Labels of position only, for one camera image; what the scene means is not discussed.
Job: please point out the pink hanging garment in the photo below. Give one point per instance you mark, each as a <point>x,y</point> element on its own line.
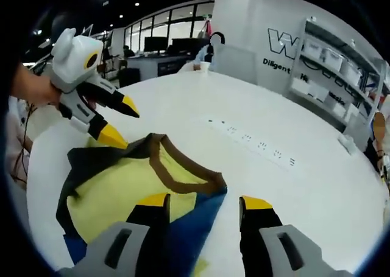
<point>208,29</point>

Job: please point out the grey counter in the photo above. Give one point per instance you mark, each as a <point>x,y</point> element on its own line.
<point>146,65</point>

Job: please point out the grey metal shelf rack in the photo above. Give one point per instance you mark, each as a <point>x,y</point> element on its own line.
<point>320,105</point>

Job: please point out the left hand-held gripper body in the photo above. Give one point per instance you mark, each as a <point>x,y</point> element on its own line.
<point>73,61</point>

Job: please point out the row of white storage boxes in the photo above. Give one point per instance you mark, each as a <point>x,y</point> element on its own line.
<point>330,56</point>

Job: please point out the yellow and grey garment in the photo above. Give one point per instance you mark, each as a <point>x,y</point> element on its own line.
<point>115,182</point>

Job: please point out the blue template mat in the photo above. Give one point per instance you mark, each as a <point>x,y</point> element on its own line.
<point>192,228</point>

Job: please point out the black office chair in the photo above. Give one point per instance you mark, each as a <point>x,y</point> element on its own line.
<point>129,77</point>

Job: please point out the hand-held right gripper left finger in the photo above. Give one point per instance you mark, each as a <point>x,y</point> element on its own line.
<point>152,228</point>

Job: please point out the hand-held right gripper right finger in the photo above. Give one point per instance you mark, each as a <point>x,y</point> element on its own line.
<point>256,228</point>

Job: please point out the black computer monitor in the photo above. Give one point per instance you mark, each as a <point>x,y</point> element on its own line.
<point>155,44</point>
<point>186,45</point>

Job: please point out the person's left hand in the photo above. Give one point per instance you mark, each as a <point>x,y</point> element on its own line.
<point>50,91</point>

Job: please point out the white crumpled tissue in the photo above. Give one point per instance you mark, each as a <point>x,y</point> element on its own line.
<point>348,143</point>

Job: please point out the table socket strip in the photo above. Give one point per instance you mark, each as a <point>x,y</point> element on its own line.
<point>246,136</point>

